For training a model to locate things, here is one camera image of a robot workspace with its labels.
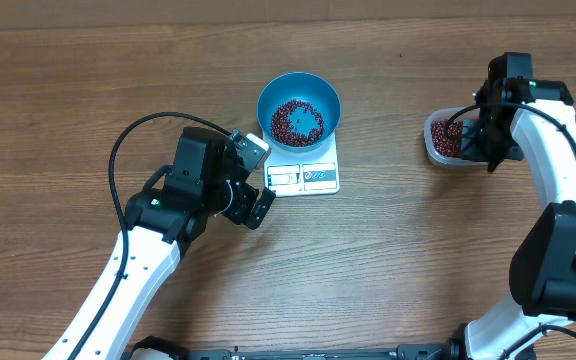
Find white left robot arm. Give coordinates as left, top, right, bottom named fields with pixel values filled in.
left=46, top=127, right=275, bottom=359

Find clear plastic food container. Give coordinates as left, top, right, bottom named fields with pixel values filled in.
left=422, top=106, right=489, bottom=168

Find teal blue bowl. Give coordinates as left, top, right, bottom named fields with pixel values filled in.
left=256, top=72, right=342, bottom=152

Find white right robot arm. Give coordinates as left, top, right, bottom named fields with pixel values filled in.
left=444, top=52, right=576, bottom=359

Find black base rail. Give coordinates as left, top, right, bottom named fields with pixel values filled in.
left=120, top=336, right=461, bottom=360

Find red beans in bowl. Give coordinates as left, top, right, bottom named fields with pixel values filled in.
left=270, top=99, right=325, bottom=147

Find white digital kitchen scale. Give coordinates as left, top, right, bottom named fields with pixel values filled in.
left=263, top=133, right=340, bottom=197

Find red adzuki beans in container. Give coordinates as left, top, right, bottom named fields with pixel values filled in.
left=430, top=120, right=463, bottom=158

